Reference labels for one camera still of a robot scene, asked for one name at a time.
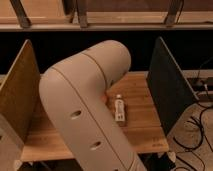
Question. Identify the left wooden side panel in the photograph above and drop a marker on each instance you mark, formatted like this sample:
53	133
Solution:
18	98

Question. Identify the wooden shelf rail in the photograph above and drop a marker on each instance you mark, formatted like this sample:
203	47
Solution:
105	15

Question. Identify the right dark side panel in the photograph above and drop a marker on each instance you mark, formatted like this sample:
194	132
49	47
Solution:
170	90

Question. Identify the white bottle on block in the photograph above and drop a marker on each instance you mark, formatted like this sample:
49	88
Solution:
120	116

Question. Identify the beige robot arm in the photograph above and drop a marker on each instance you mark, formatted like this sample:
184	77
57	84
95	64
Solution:
71	93

